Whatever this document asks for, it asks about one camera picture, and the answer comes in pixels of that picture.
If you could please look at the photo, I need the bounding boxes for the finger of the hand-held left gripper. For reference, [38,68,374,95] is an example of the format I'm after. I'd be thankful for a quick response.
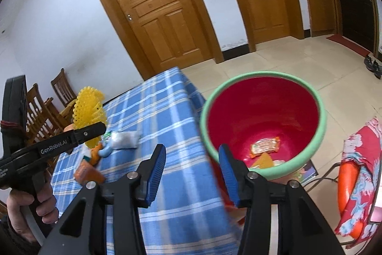
[64,121,107,149]

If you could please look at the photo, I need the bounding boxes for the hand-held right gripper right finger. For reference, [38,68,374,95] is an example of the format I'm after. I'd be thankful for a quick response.
[218,144,347,255]

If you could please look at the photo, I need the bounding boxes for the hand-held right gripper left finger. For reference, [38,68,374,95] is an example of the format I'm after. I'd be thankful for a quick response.
[39,144,167,255]

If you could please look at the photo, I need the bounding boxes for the yellow foam fruit net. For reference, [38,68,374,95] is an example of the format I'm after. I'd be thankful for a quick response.
[249,152,275,169]
[72,87,108,151]

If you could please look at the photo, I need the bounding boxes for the orange snack wrapper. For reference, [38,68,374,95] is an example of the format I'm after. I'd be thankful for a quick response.
[250,136,281,158]

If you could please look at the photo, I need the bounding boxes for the red basin with green rim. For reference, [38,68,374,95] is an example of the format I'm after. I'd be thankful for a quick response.
[199,71,327,182]

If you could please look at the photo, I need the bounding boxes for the person's left hand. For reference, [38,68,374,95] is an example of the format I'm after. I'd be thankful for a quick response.
[6,179,60,244]

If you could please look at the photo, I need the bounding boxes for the white green medicine box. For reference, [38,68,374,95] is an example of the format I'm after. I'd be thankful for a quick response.
[82,132,115,163]

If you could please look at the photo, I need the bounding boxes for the yellow seat cushion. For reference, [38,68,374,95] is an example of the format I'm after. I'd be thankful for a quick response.
[61,103,76,118]

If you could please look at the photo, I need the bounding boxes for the white gloves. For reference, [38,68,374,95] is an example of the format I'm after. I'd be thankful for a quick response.
[110,131,141,149]

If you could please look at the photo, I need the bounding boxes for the orange cardboard box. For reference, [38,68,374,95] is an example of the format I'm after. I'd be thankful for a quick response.
[74,146,106,184]

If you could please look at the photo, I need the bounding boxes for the wooden chair with cushion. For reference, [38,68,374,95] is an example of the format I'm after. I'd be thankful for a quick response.
[51,68,77,108]

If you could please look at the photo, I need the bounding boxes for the tall wooden chair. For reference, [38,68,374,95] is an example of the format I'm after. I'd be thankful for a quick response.
[26,83,64,142]

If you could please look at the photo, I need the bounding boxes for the blue plaid tablecloth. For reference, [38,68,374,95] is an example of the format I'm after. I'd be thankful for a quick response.
[49,67,242,255]

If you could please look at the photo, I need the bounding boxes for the printed paper booklet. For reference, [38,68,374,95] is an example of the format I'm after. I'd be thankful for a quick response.
[295,161,318,184]

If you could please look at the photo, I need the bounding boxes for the orange plastic chair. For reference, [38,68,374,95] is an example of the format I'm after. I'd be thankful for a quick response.
[304,162,361,244]

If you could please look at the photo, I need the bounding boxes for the red printed cloth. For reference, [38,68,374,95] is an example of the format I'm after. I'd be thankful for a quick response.
[334,118,382,246]

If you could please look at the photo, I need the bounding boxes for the wooden panel door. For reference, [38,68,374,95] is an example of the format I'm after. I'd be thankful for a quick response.
[82,0,224,81]

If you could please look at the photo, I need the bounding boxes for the red floor mat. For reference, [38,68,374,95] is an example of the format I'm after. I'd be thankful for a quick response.
[325,34,371,58]

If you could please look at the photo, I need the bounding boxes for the grey cable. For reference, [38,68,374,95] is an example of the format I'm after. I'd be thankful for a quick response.
[19,204,47,248]

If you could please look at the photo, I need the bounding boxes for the wooden wall panel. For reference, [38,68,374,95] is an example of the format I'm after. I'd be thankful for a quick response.
[303,0,335,37]

